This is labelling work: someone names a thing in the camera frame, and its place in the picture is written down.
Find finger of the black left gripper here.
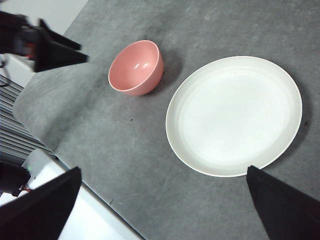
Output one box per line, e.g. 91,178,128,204
38,18,83,51
33,31,90,74

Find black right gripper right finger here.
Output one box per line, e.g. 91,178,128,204
246,164,320,240

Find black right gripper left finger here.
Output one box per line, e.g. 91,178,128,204
0,166,82,240

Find red bowl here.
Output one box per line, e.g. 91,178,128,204
107,39,165,97

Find white plate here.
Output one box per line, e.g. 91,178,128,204
165,55,303,178

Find black base block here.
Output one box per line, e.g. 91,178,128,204
0,161,32,198

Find white box with green light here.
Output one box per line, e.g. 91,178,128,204
21,149,57,177

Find grey ribbed panel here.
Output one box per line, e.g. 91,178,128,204
0,73,55,163

